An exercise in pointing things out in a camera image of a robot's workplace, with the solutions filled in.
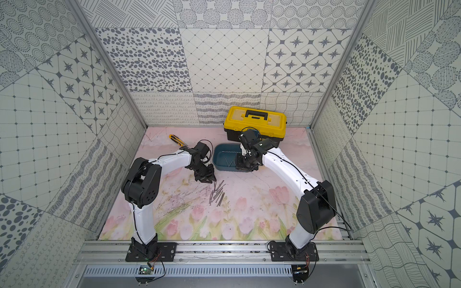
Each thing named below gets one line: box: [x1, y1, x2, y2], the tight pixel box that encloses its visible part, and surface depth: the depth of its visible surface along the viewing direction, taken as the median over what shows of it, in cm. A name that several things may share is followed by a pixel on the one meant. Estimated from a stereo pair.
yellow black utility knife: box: [168, 134, 188, 147], surface depth 114 cm
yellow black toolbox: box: [223, 105, 287, 142], surface depth 104 cm
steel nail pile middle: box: [208, 180, 227, 207], surface depth 92 cm
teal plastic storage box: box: [212, 143, 251, 173], surface depth 106 cm
